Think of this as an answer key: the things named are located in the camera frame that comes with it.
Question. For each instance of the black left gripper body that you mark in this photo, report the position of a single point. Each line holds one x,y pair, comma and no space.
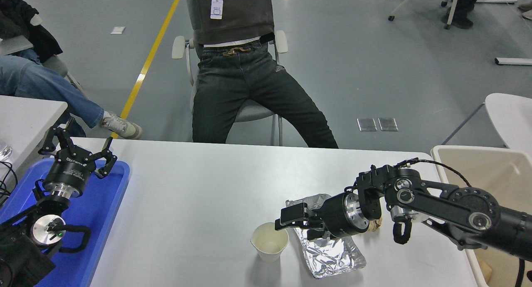
68,170

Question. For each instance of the large pale plastic bin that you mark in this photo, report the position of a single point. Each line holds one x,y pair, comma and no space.
490,170

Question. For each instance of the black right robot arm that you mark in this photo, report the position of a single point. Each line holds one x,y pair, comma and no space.
457,204

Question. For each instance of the tan paper scrap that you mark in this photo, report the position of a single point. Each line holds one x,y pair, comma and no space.
483,272

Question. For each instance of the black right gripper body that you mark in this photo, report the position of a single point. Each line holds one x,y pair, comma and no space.
334,218

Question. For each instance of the blue plastic tray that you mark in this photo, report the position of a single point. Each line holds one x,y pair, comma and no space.
97,220

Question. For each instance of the round white table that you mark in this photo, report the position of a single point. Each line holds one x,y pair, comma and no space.
511,116

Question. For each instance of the clear glass object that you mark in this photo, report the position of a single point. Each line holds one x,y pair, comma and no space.
4,152

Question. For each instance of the white paper cup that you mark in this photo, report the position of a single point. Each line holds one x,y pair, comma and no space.
270,243

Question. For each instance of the person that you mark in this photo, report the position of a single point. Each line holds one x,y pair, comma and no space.
232,91
465,4
41,83

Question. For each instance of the grey laptop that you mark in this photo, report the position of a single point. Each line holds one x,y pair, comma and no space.
14,45

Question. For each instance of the white wheeled chair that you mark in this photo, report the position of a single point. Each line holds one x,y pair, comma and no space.
409,2

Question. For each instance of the pale shoe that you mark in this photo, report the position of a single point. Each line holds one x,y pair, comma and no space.
527,6
528,15

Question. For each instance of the grey swivel chair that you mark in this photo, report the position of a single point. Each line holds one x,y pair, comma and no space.
253,112

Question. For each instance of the grey office chair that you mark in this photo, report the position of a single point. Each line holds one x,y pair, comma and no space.
56,64

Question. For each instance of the white side table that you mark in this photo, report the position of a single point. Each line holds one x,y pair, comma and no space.
25,116

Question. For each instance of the silver foil tray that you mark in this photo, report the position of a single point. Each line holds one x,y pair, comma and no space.
332,258

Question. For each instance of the tan paper ball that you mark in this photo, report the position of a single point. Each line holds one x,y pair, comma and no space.
376,226

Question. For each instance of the white floor bar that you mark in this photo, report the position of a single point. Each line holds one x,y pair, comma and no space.
515,61

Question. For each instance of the metal floor outlet plate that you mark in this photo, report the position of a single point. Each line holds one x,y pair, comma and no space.
388,124
367,124

